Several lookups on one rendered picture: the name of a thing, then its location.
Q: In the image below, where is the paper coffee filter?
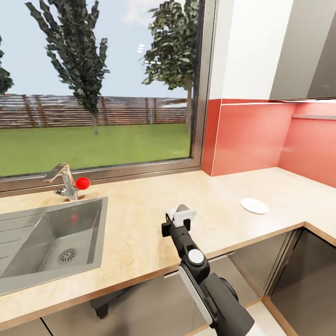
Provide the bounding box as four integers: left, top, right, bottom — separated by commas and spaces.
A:
163, 204, 194, 224

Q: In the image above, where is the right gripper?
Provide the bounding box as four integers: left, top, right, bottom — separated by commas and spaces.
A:
161, 219, 191, 243

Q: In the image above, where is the saucer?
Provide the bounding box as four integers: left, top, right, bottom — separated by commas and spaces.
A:
240, 198, 268, 214

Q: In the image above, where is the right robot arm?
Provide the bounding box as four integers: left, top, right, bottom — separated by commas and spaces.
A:
161, 210, 266, 336

